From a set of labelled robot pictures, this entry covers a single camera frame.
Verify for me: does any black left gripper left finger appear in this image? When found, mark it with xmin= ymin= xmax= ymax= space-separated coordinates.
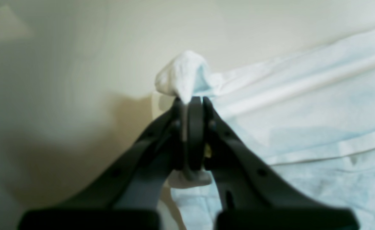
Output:
xmin=18 ymin=98 xmax=183 ymax=230

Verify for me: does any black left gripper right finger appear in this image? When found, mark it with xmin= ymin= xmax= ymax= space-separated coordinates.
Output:
xmin=186 ymin=97 xmax=359 ymax=230

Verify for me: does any white T-shirt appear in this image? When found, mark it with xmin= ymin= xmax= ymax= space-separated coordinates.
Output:
xmin=155 ymin=29 xmax=375 ymax=230

